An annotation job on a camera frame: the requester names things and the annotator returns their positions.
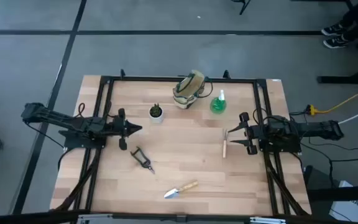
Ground silver metal bracket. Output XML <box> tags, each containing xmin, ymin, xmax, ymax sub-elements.
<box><xmin>76</xmin><ymin>213</ymin><xmax>114</xmax><ymax>224</ymax></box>
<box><xmin>249</xmin><ymin>216</ymin><xmax>287</xmax><ymax>224</ymax></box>

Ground small plant in white pot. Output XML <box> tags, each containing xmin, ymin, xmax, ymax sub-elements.
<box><xmin>148</xmin><ymin>103</ymin><xmax>164</xmax><ymax>124</ymax></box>

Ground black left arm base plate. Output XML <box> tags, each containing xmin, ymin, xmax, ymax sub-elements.
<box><xmin>58</xmin><ymin>129</ymin><xmax>108</xmax><ymax>149</ymax></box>

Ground black chair base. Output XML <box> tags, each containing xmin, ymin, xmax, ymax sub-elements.
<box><xmin>231</xmin><ymin>0</ymin><xmax>252</xmax><ymax>16</ymax></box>

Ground black aluminium table frame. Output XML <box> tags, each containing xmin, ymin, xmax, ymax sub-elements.
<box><xmin>50</xmin><ymin>68</ymin><xmax>312</xmax><ymax>218</ymax></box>

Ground black pruning shears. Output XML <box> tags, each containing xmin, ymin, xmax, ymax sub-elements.
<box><xmin>129</xmin><ymin>146</ymin><xmax>156</xmax><ymax>175</ymax></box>

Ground person's black shoe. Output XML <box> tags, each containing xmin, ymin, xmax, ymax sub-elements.
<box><xmin>320</xmin><ymin>23</ymin><xmax>347</xmax><ymax>37</ymax></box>
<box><xmin>323</xmin><ymin>34</ymin><xmax>351</xmax><ymax>50</ymax></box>

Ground black floor cable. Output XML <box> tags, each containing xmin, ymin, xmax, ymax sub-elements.
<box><xmin>308</xmin><ymin>136</ymin><xmax>358</xmax><ymax>151</ymax></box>
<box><xmin>300</xmin><ymin>142</ymin><xmax>358</xmax><ymax>189</ymax></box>

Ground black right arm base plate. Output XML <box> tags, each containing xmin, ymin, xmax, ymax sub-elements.
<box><xmin>259</xmin><ymin>136</ymin><xmax>302</xmax><ymax>154</ymax></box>

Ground white cardboard box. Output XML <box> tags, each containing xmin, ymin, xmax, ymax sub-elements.
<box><xmin>328</xmin><ymin>180</ymin><xmax>358</xmax><ymax>223</ymax></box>

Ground wooden handled hand trowel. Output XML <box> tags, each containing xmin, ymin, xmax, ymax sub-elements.
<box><xmin>163</xmin><ymin>180</ymin><xmax>199</xmax><ymax>200</ymax></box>

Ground green spray bottle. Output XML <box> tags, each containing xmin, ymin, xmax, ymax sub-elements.
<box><xmin>209</xmin><ymin>89</ymin><xmax>227</xmax><ymax>114</ymax></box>

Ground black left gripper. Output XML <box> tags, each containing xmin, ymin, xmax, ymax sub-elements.
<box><xmin>104</xmin><ymin>108</ymin><xmax>143</xmax><ymax>151</ymax></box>

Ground beige canvas gardening bag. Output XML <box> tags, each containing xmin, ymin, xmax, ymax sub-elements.
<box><xmin>172</xmin><ymin>69</ymin><xmax>214</xmax><ymax>110</ymax></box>

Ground yellow power cable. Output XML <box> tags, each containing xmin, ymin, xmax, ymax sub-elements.
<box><xmin>305</xmin><ymin>81</ymin><xmax>358</xmax><ymax>116</ymax></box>

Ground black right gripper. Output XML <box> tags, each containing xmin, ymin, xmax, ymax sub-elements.
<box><xmin>227</xmin><ymin>111</ymin><xmax>260</xmax><ymax>156</ymax></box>

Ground black camera rig beam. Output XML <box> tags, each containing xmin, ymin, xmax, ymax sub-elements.
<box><xmin>0</xmin><ymin>210</ymin><xmax>358</xmax><ymax>224</ymax></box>

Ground black desk foot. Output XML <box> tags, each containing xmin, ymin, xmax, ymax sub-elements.
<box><xmin>317</xmin><ymin>58</ymin><xmax>358</xmax><ymax>85</ymax></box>

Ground wooden handled hand rake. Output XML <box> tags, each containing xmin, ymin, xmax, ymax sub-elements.
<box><xmin>222</xmin><ymin>129</ymin><xmax>229</xmax><ymax>159</ymax></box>

